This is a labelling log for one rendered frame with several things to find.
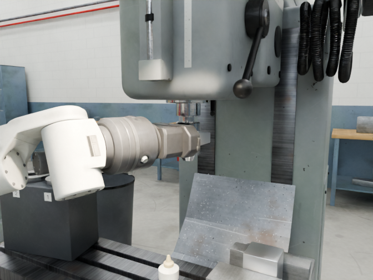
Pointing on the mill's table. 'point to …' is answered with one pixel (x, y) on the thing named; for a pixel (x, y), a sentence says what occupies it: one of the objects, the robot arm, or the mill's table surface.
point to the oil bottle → (169, 270)
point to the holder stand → (48, 220)
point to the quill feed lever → (253, 19)
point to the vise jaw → (236, 273)
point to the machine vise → (298, 263)
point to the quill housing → (190, 50)
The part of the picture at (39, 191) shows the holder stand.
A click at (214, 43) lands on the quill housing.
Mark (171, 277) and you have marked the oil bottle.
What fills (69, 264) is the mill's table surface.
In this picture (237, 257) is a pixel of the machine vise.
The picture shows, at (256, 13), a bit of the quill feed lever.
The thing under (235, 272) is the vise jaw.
